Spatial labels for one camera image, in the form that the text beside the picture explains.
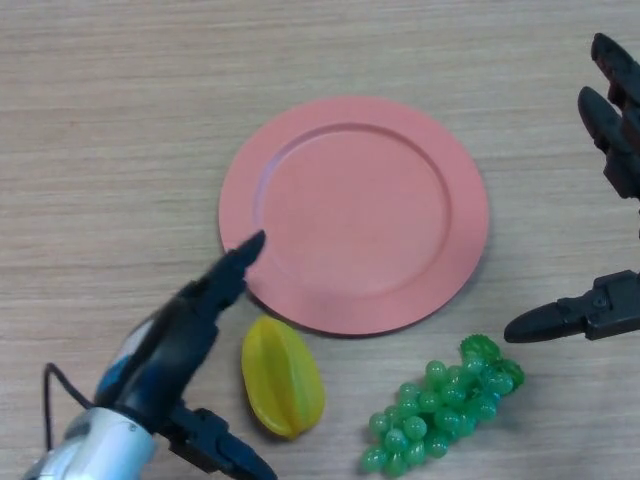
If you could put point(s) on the pink round plate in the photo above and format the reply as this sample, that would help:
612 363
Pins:
355 215

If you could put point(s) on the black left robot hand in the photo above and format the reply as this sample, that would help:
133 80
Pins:
165 360

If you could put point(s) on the yellow starfruit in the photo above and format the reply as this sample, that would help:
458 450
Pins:
280 380

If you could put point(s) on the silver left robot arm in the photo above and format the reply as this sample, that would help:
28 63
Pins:
95 445

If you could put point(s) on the green grape bunch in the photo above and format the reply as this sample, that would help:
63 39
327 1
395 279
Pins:
440 405

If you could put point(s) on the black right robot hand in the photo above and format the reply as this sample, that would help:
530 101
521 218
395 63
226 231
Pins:
610 305

